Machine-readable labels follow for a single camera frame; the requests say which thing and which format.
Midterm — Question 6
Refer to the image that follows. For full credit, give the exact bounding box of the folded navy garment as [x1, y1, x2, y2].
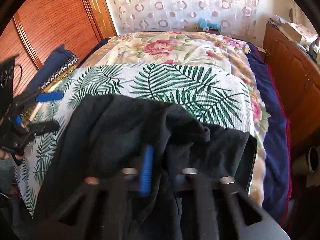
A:
[25, 44, 73, 91]

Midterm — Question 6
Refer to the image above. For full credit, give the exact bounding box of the navy blue blanket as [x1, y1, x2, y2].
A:
[247, 42, 292, 225]

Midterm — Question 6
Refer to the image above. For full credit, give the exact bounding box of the black printed t-shirt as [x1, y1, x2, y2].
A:
[33, 95, 257, 239]

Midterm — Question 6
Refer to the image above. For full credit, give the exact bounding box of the blue toy on headboard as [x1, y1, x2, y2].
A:
[197, 18, 221, 35]

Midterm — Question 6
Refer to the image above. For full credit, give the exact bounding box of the folded dotted dark garment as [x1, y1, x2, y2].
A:
[40, 54, 79, 87]

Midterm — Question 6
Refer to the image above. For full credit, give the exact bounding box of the floral bed quilt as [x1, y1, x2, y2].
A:
[80, 31, 270, 204]

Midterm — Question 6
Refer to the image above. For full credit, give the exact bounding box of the pink circle patterned curtain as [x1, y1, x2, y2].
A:
[106, 0, 260, 40]

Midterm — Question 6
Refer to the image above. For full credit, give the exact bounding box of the person's left hand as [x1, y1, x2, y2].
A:
[0, 150, 10, 160]

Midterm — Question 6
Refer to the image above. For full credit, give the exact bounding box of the wooden sideboard cabinet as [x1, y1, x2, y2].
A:
[263, 23, 319, 147]

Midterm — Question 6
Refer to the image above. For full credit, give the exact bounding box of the wooden louvered wardrobe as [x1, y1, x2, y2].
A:
[1, 0, 116, 95]

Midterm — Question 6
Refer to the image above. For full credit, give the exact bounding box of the folded mustard garment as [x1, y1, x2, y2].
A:
[41, 65, 76, 92]

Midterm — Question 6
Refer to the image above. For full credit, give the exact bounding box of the cardboard box with cloth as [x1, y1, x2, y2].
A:
[283, 22, 318, 44]

